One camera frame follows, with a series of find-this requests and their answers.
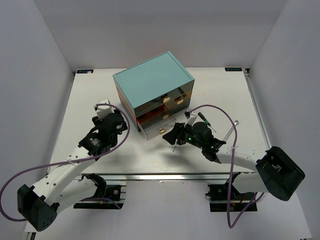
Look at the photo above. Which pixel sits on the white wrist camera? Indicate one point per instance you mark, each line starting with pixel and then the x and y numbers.
pixel 103 110
pixel 190 118

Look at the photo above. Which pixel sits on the silver open-end wrench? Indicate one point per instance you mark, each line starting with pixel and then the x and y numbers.
pixel 231 130

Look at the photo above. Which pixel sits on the small precision screwdriver right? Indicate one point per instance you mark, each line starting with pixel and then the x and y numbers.
pixel 206 121

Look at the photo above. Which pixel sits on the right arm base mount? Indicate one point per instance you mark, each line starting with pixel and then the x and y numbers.
pixel 217 195

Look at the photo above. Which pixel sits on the clear drawer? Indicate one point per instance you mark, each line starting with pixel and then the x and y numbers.
pixel 150 127

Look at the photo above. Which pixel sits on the aluminium table edge rail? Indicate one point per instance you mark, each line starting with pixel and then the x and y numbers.
pixel 165 177

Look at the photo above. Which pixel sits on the teal drawer cabinet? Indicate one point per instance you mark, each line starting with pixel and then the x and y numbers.
pixel 154 86

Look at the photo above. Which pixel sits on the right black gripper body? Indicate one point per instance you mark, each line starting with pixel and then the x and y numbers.
pixel 186 135

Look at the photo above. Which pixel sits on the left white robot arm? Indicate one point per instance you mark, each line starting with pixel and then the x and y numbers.
pixel 41 202

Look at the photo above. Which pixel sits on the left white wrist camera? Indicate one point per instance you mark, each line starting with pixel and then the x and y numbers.
pixel 103 110

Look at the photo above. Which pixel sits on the gold middle drawer handle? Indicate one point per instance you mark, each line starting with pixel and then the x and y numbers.
pixel 162 130

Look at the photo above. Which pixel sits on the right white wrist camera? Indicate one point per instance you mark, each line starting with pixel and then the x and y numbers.
pixel 190 118

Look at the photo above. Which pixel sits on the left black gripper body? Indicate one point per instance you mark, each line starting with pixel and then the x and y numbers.
pixel 97 122

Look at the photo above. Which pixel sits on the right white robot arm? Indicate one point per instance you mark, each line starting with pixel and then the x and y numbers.
pixel 272 171

